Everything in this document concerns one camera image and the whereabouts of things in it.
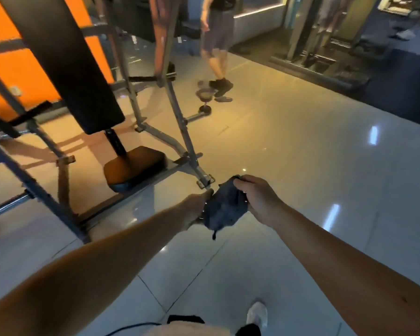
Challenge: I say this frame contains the person's right hand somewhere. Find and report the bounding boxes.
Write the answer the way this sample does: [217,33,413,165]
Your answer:
[233,175,287,228]

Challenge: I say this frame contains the person's left forearm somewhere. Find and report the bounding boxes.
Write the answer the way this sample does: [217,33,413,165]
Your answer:
[0,199,197,336]

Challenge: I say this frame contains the person's right forearm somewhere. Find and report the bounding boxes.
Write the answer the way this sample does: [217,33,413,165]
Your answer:
[269,206,420,336]

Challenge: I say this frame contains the person's black trousers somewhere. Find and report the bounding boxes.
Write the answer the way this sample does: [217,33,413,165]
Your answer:
[236,323,262,336]

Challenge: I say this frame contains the green cleaning cloth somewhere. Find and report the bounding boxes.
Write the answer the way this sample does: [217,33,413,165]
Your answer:
[199,175,250,241]

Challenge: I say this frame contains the person's left hand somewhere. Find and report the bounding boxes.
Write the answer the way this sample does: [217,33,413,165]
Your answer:
[181,190,213,224]

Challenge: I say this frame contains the black dumbbell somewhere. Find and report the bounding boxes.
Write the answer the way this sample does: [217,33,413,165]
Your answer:
[196,80,217,116]

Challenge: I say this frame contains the grey steel gym machine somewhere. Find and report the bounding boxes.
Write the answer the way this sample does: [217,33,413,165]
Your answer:
[0,0,217,244]

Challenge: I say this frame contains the person's white right shoe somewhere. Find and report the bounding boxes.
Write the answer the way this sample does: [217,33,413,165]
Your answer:
[245,300,269,329]

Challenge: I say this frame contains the chrome weight storage peg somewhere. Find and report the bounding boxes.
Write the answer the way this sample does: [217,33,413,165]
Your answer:
[0,191,35,220]

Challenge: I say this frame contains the grey cable machine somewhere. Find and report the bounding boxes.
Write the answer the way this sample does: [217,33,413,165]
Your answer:
[269,0,379,91]

